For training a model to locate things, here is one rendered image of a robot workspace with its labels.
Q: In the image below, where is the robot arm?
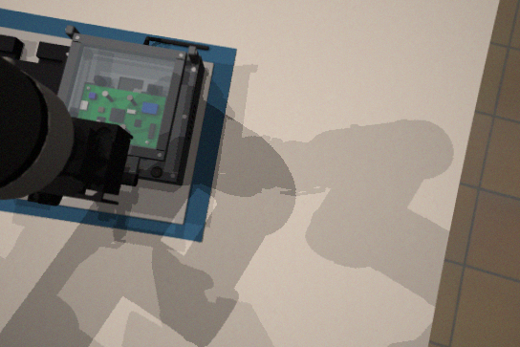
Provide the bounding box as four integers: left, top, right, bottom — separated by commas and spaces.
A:
0, 55, 74, 200

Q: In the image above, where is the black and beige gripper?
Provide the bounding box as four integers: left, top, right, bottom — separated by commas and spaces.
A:
28, 117, 133, 206

